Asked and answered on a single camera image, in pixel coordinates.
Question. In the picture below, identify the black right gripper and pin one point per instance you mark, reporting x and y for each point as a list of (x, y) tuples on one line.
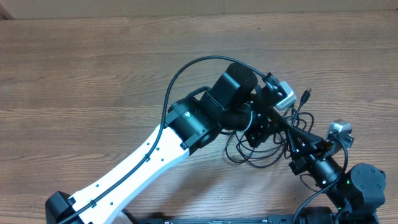
[(296, 164)]

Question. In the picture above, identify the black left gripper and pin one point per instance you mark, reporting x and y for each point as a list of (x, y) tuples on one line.
[(268, 121)]

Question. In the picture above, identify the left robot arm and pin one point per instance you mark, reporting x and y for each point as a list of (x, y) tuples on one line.
[(243, 100)]

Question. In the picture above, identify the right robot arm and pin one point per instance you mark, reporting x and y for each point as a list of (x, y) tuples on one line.
[(345, 195)]

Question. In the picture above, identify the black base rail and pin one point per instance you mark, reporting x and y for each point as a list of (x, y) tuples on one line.
[(214, 221)]

